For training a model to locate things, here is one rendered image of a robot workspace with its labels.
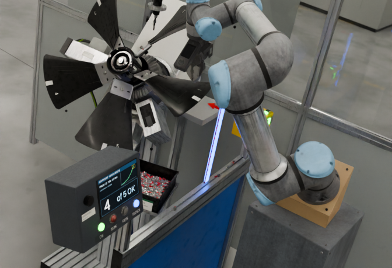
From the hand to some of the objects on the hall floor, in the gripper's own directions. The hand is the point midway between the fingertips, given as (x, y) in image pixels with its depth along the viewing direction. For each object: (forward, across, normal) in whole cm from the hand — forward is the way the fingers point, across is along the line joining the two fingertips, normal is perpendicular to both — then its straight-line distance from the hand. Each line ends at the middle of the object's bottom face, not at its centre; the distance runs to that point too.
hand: (192, 80), depth 215 cm
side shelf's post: (+138, +33, -18) cm, 143 cm away
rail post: (+131, -14, +3) cm, 132 cm away
